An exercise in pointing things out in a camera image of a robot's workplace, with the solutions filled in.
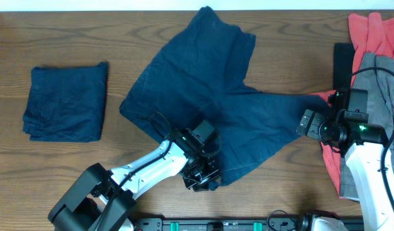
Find navy blue denim shorts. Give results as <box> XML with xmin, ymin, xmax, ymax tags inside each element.
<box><xmin>119</xmin><ymin>7</ymin><xmax>329</xmax><ymax>186</ymax></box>

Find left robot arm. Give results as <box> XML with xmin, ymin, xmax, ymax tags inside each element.
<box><xmin>48</xmin><ymin>128</ymin><xmax>222</xmax><ymax>230</ymax></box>

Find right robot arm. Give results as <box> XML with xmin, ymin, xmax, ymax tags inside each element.
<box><xmin>296</xmin><ymin>89</ymin><xmax>394</xmax><ymax>230</ymax></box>

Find black cloth strip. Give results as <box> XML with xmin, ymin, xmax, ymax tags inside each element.
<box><xmin>333</xmin><ymin>43</ymin><xmax>355</xmax><ymax>90</ymax></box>

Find grey garment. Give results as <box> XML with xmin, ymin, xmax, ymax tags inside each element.
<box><xmin>339</xmin><ymin>53</ymin><xmax>394</xmax><ymax>201</ymax></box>

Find red garment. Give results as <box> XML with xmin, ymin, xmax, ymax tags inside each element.
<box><xmin>307</xmin><ymin>12</ymin><xmax>394</xmax><ymax>197</ymax></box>

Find folded navy blue garment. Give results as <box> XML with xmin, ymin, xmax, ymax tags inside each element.
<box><xmin>22</xmin><ymin>62</ymin><xmax>108</xmax><ymax>142</ymax></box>

